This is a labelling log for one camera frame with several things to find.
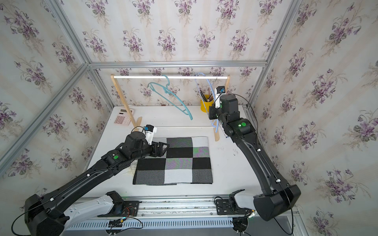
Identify teal clothes hanger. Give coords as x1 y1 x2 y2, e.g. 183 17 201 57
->
147 75 193 121

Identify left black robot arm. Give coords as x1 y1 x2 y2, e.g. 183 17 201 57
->
24 131 170 236

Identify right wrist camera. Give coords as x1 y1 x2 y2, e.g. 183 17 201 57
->
214 86 226 109

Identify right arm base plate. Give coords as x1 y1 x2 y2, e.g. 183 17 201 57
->
213 189 254 215

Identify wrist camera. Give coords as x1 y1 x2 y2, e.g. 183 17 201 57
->
214 86 226 109
144 124 157 145

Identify black white checkered scarf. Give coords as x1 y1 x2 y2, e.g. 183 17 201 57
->
132 136 213 186

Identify light blue clothes hanger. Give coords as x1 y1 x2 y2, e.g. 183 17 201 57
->
194 72 221 132

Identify wooden clothes rack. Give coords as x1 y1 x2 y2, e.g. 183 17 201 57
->
110 74 231 127

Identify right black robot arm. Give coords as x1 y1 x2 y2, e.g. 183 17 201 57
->
209 94 301 221

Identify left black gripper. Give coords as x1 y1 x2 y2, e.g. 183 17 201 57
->
130 141 172 163

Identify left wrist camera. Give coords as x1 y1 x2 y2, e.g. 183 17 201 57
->
144 124 157 145

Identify pencils in cup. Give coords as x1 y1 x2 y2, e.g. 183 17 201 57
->
199 88 214 102

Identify pink calculator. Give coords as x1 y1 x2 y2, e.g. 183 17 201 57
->
114 109 131 126

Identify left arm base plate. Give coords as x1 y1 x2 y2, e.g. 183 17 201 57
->
97 201 140 217

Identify yellow pencil cup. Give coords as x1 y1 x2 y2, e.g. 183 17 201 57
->
200 100 214 113

